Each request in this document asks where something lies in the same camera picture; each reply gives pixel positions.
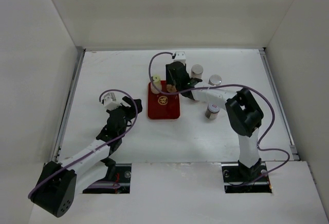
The pink cap condiment bottle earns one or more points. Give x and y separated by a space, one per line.
171 88

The tall silver cap spice bottle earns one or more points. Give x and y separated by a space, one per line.
215 80

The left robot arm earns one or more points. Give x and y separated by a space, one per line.
59 182

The red label jar front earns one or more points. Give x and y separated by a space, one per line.
212 111

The yellow cap condiment bottle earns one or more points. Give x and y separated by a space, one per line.
155 85

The blue label silver cap bottle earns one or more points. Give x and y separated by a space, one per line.
197 71

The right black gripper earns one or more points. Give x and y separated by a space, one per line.
169 79

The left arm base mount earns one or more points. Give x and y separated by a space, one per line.
117 179

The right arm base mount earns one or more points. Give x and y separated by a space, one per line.
236 183

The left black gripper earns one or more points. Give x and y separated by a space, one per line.
131 110

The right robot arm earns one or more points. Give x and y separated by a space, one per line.
244 114

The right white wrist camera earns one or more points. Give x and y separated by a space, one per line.
179 56

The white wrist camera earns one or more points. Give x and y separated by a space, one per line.
179 56
109 101

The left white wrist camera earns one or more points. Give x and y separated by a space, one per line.
109 101

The red lacquer tray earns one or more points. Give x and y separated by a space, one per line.
162 107

